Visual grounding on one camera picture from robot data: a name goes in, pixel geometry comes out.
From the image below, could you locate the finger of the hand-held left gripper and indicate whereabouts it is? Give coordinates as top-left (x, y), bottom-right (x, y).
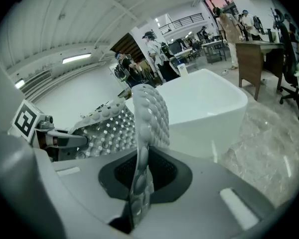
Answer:
top-left (47, 130), bottom-right (89, 162)

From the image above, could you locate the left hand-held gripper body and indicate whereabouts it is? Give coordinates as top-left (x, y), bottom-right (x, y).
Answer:
top-left (11, 101), bottom-right (58, 162)

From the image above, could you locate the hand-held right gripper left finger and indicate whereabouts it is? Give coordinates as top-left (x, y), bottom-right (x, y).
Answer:
top-left (33, 148), bottom-right (141, 239)

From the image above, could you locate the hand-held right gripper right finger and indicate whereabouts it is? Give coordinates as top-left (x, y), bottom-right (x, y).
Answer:
top-left (137, 145), bottom-right (275, 239)

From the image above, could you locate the white bathtub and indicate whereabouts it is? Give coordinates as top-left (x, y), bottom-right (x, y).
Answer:
top-left (124, 68), bottom-right (249, 159)

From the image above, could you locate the grey floor mat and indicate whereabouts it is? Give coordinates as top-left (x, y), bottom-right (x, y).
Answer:
top-left (68, 83), bottom-right (171, 230)

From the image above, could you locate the dark wooden vanity desk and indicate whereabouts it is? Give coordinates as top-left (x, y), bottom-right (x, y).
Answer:
top-left (235, 40), bottom-right (286, 102)

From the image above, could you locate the white top metal table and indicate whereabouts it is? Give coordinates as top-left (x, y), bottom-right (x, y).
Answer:
top-left (174, 47), bottom-right (194, 60)
top-left (201, 40), bottom-right (228, 65)

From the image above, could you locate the black office chair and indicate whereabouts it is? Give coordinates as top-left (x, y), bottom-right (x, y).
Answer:
top-left (274, 8), bottom-right (299, 121)

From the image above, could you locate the black mezzanine railing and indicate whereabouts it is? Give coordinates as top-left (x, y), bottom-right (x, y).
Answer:
top-left (159, 13), bottom-right (204, 35)

